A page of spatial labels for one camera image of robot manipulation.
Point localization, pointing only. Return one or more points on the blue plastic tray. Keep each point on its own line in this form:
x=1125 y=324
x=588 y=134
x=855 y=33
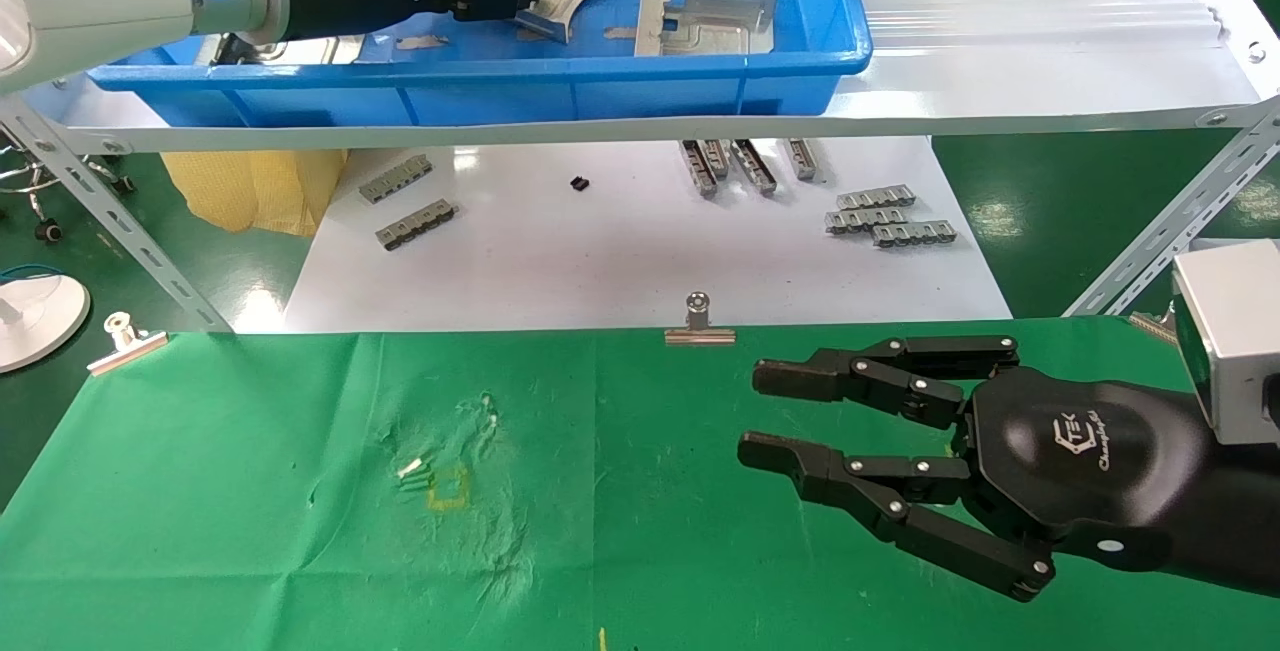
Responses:
x=600 y=96

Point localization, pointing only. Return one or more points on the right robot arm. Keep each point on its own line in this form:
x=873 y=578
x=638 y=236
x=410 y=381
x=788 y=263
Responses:
x=1240 y=521

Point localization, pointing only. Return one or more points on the slotted steel angle strut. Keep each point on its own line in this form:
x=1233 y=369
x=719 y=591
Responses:
x=100 y=203
x=1180 y=216

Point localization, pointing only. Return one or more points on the grey connector strips group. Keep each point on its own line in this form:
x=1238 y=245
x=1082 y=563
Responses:
x=755 y=168
x=915 y=234

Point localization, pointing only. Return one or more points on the yellow mesh bag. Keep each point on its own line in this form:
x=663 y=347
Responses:
x=250 y=191

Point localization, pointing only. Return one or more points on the grey tape strip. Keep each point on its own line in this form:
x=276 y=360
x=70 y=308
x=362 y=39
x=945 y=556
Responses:
x=530 y=34
x=620 y=32

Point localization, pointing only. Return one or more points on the white round stand base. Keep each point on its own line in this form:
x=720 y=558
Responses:
x=40 y=316

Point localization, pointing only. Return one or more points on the grey metal rail piece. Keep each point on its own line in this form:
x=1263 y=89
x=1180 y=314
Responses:
x=417 y=225
x=865 y=221
x=877 y=198
x=803 y=159
x=716 y=157
x=698 y=171
x=396 y=178

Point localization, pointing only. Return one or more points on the white shelf board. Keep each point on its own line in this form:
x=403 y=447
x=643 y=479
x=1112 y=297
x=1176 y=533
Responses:
x=1000 y=91

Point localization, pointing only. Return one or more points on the grey connector strips group upper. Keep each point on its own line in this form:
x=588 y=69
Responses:
x=755 y=168

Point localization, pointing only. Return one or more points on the small white scrap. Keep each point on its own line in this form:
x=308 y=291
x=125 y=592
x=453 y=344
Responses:
x=410 y=468

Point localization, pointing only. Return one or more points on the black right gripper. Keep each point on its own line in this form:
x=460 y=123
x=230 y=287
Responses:
x=1080 y=461

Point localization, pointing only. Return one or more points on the chrome stool base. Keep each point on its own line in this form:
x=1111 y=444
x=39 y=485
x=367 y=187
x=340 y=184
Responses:
x=35 y=181

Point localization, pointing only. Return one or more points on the green cloth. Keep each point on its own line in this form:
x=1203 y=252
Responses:
x=400 y=531

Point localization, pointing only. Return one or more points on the grey connector strips group right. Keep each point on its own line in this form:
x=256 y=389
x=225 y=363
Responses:
x=915 y=234

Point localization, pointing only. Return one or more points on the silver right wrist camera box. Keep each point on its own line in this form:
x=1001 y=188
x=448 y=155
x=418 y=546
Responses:
x=1235 y=331

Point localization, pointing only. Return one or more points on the flat sheet metal part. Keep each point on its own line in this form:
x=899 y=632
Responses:
x=710 y=26
x=320 y=51

